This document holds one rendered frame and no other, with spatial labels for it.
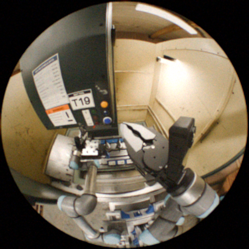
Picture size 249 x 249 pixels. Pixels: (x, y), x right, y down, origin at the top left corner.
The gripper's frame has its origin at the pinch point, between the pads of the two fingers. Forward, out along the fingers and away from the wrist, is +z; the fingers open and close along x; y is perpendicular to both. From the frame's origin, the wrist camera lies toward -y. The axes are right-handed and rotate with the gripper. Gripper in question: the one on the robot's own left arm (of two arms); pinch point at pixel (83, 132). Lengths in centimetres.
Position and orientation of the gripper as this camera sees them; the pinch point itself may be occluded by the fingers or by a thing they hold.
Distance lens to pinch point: 78.3
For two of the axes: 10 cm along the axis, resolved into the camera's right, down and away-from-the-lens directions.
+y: 0.1, 7.0, 7.1
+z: 0.1, -7.1, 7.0
